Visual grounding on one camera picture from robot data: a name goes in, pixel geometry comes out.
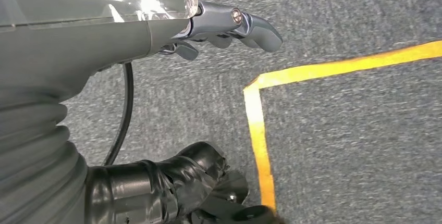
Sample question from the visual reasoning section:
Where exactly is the yellow floor tape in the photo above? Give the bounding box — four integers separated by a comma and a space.
242, 39, 442, 214

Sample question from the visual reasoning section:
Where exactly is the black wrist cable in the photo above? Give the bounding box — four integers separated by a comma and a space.
102, 63, 134, 166

